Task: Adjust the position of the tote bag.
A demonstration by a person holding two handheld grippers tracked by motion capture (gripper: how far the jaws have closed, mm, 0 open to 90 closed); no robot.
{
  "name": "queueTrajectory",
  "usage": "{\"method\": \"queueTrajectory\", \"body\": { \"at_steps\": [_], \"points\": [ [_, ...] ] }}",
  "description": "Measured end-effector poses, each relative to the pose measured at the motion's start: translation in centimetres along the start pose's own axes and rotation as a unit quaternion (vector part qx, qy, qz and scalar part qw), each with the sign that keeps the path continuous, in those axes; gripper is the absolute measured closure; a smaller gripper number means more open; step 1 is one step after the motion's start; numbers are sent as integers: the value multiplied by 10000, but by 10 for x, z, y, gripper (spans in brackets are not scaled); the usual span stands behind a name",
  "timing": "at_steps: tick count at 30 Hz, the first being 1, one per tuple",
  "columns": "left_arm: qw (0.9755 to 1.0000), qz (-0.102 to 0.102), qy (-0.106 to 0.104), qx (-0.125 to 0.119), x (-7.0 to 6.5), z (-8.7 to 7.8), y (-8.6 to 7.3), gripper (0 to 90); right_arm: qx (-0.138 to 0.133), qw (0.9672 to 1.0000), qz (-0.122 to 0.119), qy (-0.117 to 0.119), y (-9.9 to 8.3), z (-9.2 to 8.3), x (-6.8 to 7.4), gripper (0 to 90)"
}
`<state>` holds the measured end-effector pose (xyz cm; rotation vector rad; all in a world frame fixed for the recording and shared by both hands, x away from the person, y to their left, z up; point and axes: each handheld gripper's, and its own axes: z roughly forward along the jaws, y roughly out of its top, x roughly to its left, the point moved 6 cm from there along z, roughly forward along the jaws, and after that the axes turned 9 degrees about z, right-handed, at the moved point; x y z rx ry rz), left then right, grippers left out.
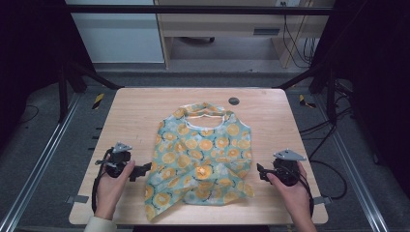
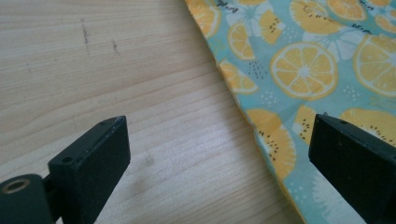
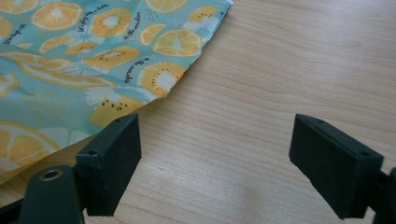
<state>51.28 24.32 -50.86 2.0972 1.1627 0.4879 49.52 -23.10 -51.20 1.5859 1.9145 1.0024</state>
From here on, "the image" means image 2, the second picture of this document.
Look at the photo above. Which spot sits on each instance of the lemon print teal cloth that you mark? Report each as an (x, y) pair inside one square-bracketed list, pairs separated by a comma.
[(303, 70)]

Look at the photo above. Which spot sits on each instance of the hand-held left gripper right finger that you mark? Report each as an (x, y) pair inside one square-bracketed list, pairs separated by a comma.
[(351, 161)]

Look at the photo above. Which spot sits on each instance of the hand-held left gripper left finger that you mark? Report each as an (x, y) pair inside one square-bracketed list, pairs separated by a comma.
[(93, 161)]

